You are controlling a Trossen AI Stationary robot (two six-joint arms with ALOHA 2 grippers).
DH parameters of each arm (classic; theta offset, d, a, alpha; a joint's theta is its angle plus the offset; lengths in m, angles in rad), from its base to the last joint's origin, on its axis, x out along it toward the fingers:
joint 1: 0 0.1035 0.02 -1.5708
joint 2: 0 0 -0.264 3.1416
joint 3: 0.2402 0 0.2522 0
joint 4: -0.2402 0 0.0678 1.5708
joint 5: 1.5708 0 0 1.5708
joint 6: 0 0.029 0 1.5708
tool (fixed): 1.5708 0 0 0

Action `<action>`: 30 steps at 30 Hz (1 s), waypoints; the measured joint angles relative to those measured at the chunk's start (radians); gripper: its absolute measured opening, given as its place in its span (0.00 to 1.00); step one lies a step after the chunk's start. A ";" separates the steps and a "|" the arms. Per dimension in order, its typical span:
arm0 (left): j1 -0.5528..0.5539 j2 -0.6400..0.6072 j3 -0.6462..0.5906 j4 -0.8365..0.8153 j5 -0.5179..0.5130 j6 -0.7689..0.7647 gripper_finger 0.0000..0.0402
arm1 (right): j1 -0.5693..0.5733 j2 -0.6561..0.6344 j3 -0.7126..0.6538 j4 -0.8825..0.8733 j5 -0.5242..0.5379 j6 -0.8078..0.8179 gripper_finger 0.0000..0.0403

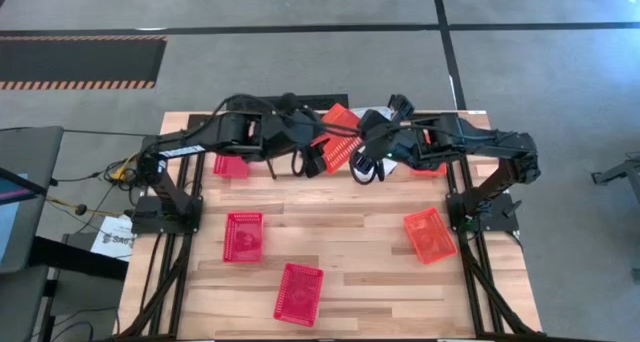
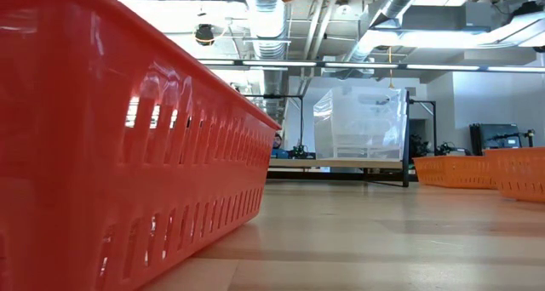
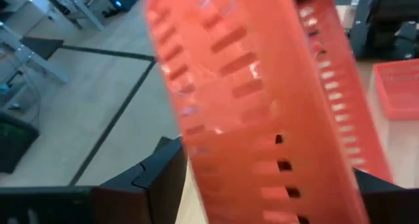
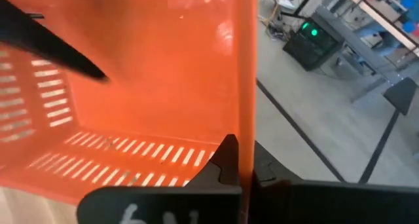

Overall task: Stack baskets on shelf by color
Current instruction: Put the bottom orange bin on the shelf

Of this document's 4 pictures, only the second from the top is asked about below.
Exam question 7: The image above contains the black wall panel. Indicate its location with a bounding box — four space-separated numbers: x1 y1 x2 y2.
468 123 523 156

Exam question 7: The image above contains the person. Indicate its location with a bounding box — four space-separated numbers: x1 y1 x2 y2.
271 132 291 160

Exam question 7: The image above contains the black ceiling cable reel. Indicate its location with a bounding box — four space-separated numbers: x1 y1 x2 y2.
194 23 215 47

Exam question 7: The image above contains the red plastic basket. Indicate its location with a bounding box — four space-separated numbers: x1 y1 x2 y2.
0 0 283 291

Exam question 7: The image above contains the black aluminium table frame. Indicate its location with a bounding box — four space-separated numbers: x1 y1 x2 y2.
267 169 422 184

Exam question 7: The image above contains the long ceiling light bar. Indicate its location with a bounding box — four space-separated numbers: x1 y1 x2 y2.
196 59 545 74

